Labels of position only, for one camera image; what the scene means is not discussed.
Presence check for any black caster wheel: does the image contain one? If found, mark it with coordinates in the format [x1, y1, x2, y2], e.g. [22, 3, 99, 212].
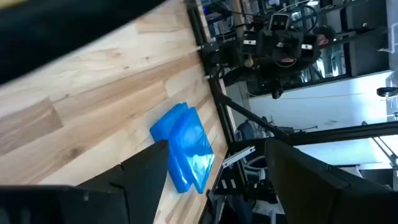
[376, 86, 398, 98]

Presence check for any black diagonal frame brace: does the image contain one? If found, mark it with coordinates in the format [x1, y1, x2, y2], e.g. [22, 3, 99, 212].
[220, 94, 290, 141]

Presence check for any black frame crossbar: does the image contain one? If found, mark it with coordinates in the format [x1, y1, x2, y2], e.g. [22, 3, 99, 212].
[228, 120, 398, 153]

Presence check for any black table edge rail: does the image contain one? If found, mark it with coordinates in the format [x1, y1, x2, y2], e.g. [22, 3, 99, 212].
[186, 0, 237, 147]

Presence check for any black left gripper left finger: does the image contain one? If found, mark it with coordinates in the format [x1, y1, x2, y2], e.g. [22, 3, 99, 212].
[77, 139, 170, 224]

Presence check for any person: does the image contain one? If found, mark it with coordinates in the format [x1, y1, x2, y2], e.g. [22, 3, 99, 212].
[312, 24, 337, 49]

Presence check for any silver aluminium extrusion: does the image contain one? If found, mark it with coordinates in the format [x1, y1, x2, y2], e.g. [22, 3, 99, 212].
[222, 145, 256, 168]

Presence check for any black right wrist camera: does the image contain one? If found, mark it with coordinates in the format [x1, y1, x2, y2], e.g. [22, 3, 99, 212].
[269, 12, 290, 32]

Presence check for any black left wrist camera cable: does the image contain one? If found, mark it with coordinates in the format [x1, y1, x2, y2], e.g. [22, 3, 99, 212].
[0, 0, 166, 85]

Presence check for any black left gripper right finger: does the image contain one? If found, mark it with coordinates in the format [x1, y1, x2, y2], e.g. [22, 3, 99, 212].
[264, 138, 354, 224]

